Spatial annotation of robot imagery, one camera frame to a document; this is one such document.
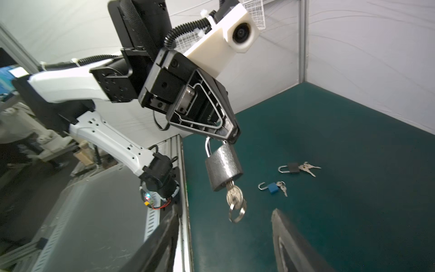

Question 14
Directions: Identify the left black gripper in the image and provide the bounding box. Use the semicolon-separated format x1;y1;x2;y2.
138;48;241;144

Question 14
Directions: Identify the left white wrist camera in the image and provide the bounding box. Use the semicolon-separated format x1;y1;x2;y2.
184;1;260;78

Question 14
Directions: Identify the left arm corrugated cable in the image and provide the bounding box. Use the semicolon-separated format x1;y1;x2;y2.
39;8;218;70

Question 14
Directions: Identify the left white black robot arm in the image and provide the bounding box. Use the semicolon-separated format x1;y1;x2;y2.
12;1;255;204

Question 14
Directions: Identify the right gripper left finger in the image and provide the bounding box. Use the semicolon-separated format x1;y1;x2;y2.
120;206;180;272

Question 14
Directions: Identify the dark padlock with keys top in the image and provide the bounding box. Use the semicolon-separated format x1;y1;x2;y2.
278;162;321;177

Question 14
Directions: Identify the green table mat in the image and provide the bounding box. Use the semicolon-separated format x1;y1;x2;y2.
182;83;435;272

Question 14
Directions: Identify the blue padlock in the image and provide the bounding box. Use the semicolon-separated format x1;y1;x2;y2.
258;181;288;197

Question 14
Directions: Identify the white slotted cable duct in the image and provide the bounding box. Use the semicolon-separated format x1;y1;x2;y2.
144;209;160;241

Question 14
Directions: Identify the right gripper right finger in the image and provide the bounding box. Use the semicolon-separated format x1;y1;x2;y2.
271;209;334;272

